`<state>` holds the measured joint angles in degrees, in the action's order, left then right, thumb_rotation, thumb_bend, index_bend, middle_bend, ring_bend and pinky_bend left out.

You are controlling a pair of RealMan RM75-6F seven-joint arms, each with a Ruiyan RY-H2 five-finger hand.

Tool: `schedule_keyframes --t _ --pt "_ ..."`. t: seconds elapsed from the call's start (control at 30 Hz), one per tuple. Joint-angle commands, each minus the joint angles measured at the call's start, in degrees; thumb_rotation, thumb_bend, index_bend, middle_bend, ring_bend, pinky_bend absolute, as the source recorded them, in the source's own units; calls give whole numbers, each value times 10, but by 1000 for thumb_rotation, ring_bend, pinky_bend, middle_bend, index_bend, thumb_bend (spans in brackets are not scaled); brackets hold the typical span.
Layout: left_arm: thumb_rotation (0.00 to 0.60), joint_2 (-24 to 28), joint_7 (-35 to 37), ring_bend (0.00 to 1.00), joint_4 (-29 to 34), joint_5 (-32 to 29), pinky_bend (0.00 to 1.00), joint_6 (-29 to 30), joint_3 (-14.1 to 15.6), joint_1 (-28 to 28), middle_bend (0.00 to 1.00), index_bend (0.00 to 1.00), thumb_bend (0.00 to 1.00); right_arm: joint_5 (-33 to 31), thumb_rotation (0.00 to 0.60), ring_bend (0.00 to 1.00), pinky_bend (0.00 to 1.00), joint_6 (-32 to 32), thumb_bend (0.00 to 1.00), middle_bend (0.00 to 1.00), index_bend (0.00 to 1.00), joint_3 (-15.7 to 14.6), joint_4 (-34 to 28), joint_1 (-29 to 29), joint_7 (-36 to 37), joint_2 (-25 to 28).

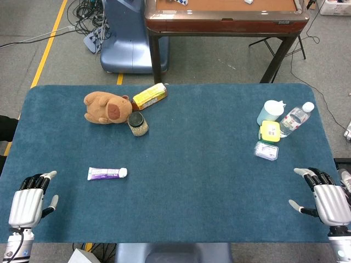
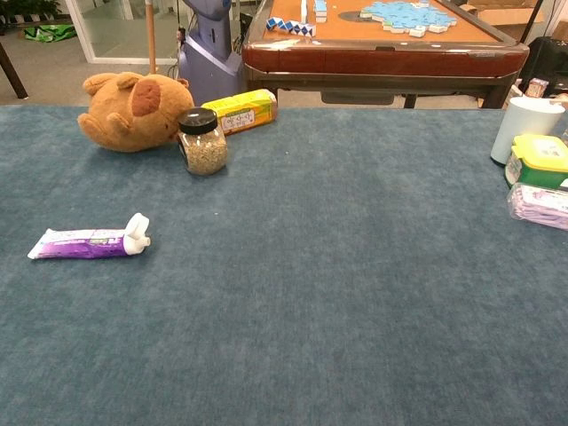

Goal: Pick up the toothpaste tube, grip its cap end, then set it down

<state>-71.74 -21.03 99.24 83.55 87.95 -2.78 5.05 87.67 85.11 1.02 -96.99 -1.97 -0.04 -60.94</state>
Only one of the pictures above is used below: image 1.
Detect black folding stand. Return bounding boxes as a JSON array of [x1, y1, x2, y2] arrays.
[[248, 35, 307, 60]]

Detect grey power strip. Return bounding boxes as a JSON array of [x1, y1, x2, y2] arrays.
[[83, 26, 107, 54]]

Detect white cardboard box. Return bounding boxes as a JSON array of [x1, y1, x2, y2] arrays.
[[319, 0, 351, 16]]

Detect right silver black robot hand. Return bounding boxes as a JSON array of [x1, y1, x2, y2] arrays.
[[288, 167, 351, 227]]

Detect light blue cup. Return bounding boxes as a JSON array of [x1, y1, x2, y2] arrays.
[[257, 100, 287, 127]]

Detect yellow snack package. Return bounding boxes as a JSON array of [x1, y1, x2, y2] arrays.
[[131, 83, 168, 111]]

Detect brown mahjong table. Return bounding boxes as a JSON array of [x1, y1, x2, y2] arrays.
[[144, 0, 310, 84]]

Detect small white box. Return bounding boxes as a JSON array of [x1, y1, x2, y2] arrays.
[[67, 248, 94, 263]]

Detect thin black floor cable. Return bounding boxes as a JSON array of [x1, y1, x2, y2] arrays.
[[290, 0, 349, 132]]

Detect black lidded seed jar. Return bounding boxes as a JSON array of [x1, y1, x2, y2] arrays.
[[127, 111, 150, 137]]

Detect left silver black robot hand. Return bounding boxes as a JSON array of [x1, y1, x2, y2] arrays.
[[8, 170, 59, 228]]

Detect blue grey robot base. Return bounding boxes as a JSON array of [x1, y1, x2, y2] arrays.
[[100, 0, 169, 74]]

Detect yellow lidded green box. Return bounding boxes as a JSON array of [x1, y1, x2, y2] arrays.
[[258, 120, 281, 143]]

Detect grey sneaker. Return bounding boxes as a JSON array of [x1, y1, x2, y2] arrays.
[[337, 168, 351, 192]]

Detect white floor cable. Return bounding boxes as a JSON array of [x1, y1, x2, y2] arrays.
[[0, 25, 75, 49]]

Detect blue felt table cloth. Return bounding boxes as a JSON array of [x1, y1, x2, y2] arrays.
[[0, 83, 339, 244]]

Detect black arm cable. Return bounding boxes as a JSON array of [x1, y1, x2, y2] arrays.
[[2, 228, 26, 261]]

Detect pink tissue pack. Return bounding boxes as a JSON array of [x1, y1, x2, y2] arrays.
[[253, 141, 279, 162]]

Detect tangled black cables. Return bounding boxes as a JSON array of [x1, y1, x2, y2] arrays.
[[67, 0, 112, 36]]

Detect purple white toothpaste tube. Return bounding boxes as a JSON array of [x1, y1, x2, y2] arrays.
[[87, 167, 128, 181]]

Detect blue grey robot torso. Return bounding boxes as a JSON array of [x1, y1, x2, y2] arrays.
[[115, 242, 234, 263]]

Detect brown capybara plush toy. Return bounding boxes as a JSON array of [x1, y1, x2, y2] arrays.
[[83, 91, 133, 124]]

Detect clear water bottle white cap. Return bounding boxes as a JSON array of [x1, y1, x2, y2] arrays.
[[279, 101, 315, 139]]

